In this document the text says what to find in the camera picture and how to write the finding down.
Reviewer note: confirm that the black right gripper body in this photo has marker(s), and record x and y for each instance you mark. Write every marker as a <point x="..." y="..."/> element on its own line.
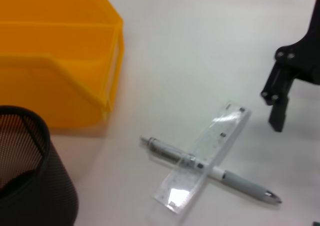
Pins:
<point x="312" y="55"/>

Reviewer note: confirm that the transparent plastic ruler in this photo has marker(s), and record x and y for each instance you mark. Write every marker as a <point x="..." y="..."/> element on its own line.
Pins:
<point x="225" y="128"/>

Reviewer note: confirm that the black mesh pen holder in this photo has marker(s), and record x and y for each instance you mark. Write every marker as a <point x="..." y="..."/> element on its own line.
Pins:
<point x="37" y="186"/>

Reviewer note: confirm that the yellow plastic bin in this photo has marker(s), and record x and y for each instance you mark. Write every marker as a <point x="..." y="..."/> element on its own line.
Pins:
<point x="50" y="60"/>

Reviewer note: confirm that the grey white ballpoint pen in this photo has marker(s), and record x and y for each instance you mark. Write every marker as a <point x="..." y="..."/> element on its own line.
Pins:
<point x="240" y="182"/>

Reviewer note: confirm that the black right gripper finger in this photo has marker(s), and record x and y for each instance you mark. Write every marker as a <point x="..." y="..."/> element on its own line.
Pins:
<point x="278" y="113"/>

